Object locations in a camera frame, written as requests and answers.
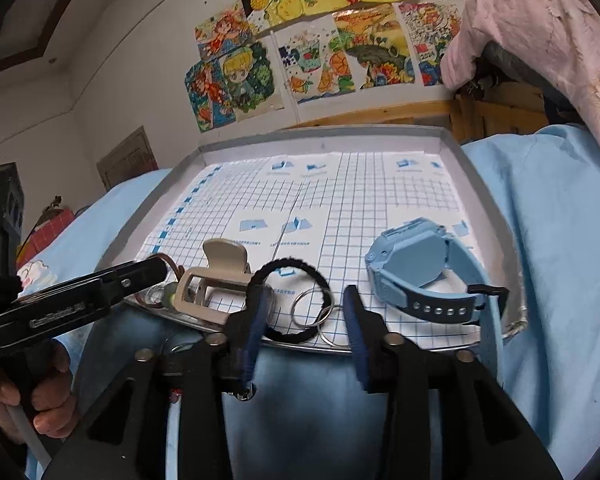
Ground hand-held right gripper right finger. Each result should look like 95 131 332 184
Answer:
342 285 563 480

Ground white tube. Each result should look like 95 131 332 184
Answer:
7 404 52 467

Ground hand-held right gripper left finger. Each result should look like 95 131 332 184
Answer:
45 280 276 480

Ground wooden bed frame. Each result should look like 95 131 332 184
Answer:
275 80 551 143

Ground blue wrist watch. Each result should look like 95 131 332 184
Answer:
364 217 508 386

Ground person's left hand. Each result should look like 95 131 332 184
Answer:
0 340 78 441

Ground beige hair claw clip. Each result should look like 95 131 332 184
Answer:
172 238 253 321

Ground group of colourful wall drawings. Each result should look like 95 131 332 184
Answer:
184 0 473 133

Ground key rings with red charm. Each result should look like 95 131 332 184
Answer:
289 285 353 350

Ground red checked cloth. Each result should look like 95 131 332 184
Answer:
17 207 76 261

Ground grey tray with grid sheet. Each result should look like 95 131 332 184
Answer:
94 125 526 356

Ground black hair tie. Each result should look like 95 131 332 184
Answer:
246 257 333 346

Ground dark cord beaded bracelet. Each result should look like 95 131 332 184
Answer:
135 254 186 312

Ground pink floral cloth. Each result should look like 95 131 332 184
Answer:
440 0 600 158

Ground blue printed blanket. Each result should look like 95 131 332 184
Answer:
17 125 600 480

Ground brown door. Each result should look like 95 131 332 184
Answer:
96 126 159 191

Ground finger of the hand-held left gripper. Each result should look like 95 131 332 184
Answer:
12 254 170 312

